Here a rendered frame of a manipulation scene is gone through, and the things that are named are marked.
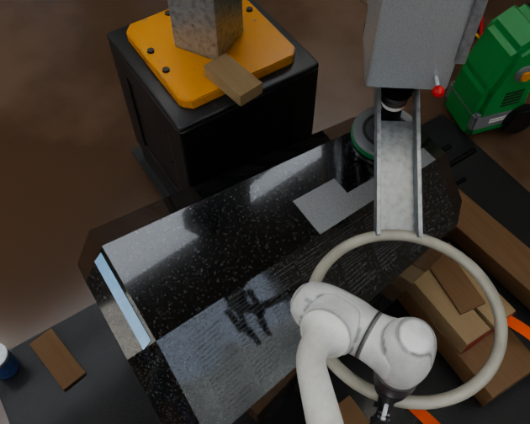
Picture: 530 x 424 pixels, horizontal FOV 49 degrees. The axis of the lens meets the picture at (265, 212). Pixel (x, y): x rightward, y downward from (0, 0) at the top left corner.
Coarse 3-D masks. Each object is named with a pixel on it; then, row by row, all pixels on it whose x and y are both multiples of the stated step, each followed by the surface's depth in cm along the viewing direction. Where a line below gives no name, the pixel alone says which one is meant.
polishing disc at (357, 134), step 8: (368, 112) 190; (360, 120) 188; (368, 120) 188; (400, 120) 187; (408, 120) 187; (352, 128) 186; (360, 128) 186; (368, 128) 186; (360, 136) 184; (368, 136) 184; (360, 144) 182; (368, 144) 182; (368, 152) 181
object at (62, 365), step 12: (48, 336) 234; (36, 348) 231; (48, 348) 231; (60, 348) 231; (48, 360) 229; (60, 360) 229; (72, 360) 229; (60, 372) 226; (72, 372) 226; (84, 372) 226; (60, 384) 223
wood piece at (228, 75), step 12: (216, 60) 206; (228, 60) 206; (204, 72) 207; (216, 72) 202; (228, 72) 202; (240, 72) 202; (216, 84) 205; (228, 84) 199; (240, 84) 199; (252, 84) 199; (240, 96) 196; (252, 96) 201
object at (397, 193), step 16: (416, 96) 167; (416, 112) 166; (384, 128) 169; (400, 128) 169; (416, 128) 164; (384, 144) 167; (400, 144) 167; (416, 144) 163; (384, 160) 166; (400, 160) 166; (416, 160) 161; (384, 176) 164; (400, 176) 164; (416, 176) 160; (384, 192) 163; (400, 192) 163; (416, 192) 159; (384, 208) 162; (400, 208) 162; (416, 208) 158; (384, 224) 160; (400, 224) 160; (416, 224) 157
